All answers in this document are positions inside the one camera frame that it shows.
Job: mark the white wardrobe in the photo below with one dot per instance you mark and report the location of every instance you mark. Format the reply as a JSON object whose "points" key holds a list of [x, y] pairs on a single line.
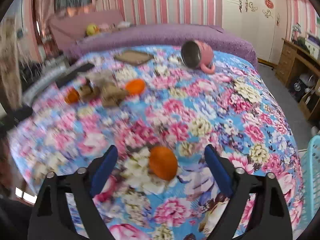
{"points": [[250, 30]]}

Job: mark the wooden desk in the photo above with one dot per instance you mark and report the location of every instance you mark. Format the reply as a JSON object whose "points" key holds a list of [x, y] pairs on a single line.
{"points": [[285, 60]]}

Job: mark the red round sticker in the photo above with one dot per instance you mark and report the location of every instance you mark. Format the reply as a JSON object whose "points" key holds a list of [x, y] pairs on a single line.
{"points": [[269, 3]]}

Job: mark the white fan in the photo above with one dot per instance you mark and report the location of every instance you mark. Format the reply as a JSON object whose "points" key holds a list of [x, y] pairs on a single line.
{"points": [[307, 80]]}

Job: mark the tangerine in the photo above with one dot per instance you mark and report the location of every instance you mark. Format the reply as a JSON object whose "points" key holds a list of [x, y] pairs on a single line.
{"points": [[163, 163], [72, 96]]}

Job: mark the purple dotted bed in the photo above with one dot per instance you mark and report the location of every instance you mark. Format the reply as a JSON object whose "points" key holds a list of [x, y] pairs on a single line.
{"points": [[162, 35]]}

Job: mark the pink mug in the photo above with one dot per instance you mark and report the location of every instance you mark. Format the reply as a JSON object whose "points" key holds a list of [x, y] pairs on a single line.
{"points": [[203, 53]]}

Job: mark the dotted bedside cloth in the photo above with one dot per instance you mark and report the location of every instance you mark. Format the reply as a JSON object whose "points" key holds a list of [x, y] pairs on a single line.
{"points": [[45, 81]]}

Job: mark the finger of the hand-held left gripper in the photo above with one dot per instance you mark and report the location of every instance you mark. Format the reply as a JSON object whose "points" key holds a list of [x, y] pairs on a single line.
{"points": [[23, 113]]}

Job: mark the desk lamp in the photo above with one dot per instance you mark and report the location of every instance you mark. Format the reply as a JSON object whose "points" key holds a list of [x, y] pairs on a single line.
{"points": [[296, 30]]}

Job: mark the pink plush toy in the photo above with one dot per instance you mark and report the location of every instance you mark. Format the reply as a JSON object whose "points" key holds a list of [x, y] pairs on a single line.
{"points": [[103, 26]]}

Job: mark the black patterned bag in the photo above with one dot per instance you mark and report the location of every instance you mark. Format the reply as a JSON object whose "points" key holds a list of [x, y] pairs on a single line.
{"points": [[28, 75]]}

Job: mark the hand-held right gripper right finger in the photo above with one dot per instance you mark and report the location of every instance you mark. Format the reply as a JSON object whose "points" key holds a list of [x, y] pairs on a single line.
{"points": [[218, 170]]}

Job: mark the pink headboard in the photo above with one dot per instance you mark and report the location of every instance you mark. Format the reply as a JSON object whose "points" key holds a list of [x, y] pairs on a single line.
{"points": [[67, 27]]}

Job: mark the grey sock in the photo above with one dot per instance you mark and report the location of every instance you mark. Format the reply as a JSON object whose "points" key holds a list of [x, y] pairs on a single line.
{"points": [[101, 78]]}

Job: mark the black phone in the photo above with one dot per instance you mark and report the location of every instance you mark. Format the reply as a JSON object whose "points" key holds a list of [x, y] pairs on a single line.
{"points": [[75, 75]]}

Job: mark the yellow duck plush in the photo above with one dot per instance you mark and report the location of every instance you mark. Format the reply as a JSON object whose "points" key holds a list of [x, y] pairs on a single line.
{"points": [[91, 29]]}

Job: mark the teal plastic basket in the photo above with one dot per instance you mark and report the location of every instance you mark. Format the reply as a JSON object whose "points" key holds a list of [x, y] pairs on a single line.
{"points": [[311, 180]]}

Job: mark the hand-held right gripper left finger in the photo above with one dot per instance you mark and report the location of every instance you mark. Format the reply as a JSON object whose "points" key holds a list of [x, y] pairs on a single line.
{"points": [[103, 170]]}

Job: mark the beige cloth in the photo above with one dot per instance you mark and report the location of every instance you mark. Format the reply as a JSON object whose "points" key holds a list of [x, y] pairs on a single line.
{"points": [[122, 25]]}

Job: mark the person's dark clothing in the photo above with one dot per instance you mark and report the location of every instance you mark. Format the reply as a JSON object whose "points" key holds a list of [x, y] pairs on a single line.
{"points": [[13, 220]]}

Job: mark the orange bottle cap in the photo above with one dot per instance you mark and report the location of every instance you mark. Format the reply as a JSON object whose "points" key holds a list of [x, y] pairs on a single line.
{"points": [[135, 87]]}

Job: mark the black printed box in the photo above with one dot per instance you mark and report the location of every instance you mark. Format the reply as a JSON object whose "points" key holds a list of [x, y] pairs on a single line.
{"points": [[297, 88]]}

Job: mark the floral door curtain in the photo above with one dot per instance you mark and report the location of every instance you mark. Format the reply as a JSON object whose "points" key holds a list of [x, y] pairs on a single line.
{"points": [[10, 67]]}

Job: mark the pink satin curtain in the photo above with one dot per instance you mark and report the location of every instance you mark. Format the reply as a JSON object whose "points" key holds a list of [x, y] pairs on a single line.
{"points": [[43, 12]]}

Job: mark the white storage box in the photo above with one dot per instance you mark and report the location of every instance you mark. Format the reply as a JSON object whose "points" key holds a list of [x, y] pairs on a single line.
{"points": [[313, 43]]}

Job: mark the brown cloth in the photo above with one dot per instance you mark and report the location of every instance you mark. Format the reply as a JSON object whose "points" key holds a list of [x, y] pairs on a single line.
{"points": [[111, 96]]}

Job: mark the floral blanket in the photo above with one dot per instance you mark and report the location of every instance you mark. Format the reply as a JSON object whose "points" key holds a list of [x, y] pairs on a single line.
{"points": [[200, 105]]}

